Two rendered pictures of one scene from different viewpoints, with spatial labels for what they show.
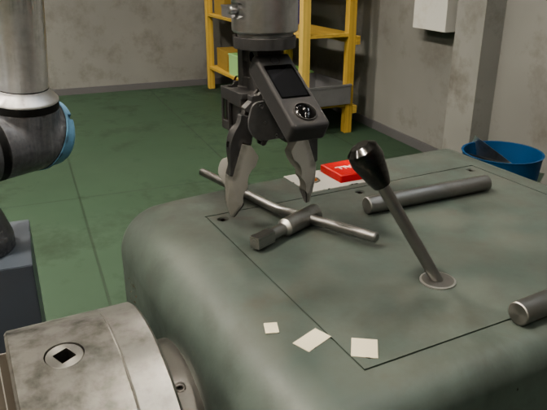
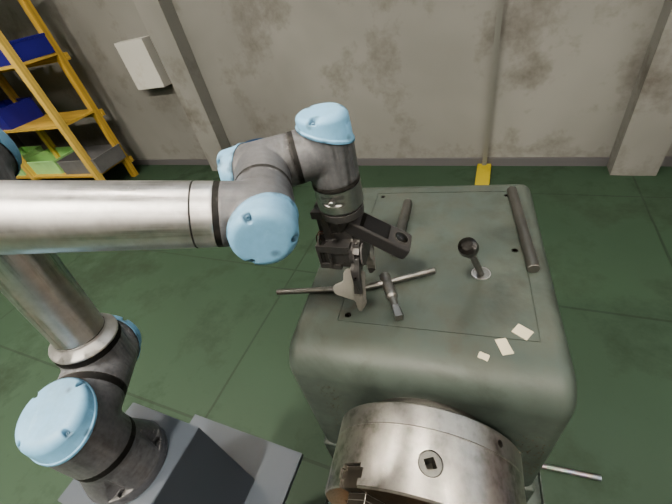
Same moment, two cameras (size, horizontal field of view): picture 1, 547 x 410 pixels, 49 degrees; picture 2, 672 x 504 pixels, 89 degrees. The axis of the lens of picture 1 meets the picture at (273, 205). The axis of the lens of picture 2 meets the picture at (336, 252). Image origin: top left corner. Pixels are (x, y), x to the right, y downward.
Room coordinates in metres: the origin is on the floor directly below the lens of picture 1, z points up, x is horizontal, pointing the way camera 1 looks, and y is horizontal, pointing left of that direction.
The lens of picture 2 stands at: (0.35, 0.33, 1.78)
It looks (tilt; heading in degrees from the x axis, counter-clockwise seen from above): 40 degrees down; 322
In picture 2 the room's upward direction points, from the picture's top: 14 degrees counter-clockwise
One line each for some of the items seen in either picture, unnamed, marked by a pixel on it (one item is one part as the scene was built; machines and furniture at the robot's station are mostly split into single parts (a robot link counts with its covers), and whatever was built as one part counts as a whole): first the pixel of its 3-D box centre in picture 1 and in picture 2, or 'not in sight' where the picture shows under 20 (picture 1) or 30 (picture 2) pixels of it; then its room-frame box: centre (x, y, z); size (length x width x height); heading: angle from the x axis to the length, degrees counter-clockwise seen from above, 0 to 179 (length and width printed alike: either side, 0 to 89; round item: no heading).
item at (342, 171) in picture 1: (347, 172); not in sight; (0.86, -0.11, 1.26); 0.06 x 0.06 x 0.02; 27
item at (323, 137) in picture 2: not in sight; (326, 148); (0.71, 0.01, 1.58); 0.09 x 0.08 x 0.11; 53
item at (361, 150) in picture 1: (368, 165); (467, 250); (0.53, -0.09, 1.38); 0.04 x 0.03 x 0.05; 117
